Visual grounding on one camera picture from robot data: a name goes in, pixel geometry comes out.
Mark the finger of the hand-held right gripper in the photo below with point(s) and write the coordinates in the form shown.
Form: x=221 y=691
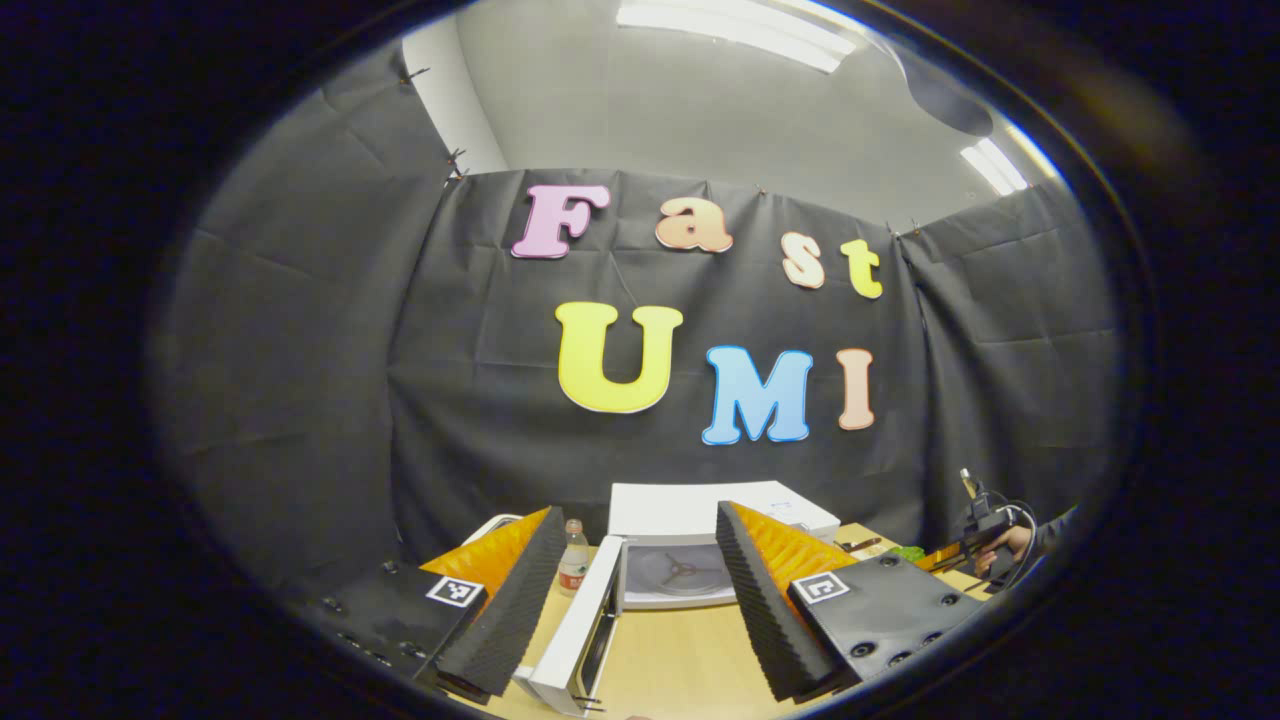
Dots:
x=955 y=557

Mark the white toaster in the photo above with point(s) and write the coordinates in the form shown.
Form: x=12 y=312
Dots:
x=490 y=522

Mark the brown wooden spoon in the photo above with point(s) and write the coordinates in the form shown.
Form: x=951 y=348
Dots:
x=862 y=545

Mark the large ceiling light panel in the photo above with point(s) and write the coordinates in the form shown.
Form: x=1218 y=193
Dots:
x=740 y=30

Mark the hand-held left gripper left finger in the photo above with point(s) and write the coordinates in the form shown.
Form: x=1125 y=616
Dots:
x=520 y=600

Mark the clear plastic water bottle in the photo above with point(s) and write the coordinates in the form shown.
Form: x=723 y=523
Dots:
x=573 y=565

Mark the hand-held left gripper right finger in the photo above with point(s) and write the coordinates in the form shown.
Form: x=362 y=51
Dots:
x=765 y=610

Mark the small ceiling light panel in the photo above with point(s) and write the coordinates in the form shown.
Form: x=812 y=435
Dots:
x=993 y=165

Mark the black backdrop cloth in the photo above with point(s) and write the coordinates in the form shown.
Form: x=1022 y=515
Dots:
x=300 y=400

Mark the white microwave oven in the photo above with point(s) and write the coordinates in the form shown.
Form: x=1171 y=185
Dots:
x=660 y=510

